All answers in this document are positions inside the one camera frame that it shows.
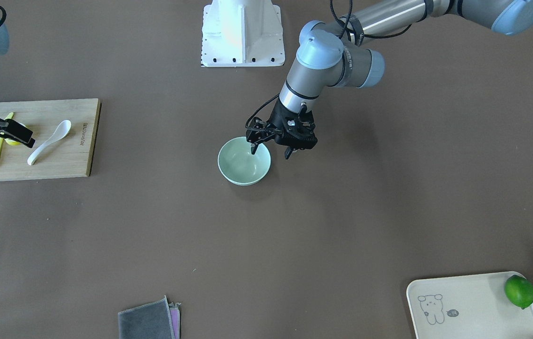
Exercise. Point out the half lemon slice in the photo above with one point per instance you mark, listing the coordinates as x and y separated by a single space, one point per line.
16 133

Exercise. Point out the grey folded cloth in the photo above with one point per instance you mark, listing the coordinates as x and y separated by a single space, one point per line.
155 320

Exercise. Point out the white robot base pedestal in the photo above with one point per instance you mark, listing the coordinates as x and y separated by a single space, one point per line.
242 33

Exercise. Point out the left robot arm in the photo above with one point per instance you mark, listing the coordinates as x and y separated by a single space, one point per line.
330 55

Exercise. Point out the bamboo cutting board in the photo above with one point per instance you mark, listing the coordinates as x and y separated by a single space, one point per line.
70 157

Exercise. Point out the beige rabbit tray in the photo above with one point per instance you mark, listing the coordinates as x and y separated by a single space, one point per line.
467 307

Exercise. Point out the light green bowl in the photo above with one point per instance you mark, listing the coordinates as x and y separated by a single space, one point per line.
239 165

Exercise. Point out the white ceramic spoon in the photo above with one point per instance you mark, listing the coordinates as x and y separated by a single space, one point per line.
60 132

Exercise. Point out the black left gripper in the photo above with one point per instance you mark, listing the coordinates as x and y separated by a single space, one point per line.
277 118

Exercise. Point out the green lime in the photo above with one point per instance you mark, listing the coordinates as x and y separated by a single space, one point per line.
519 291

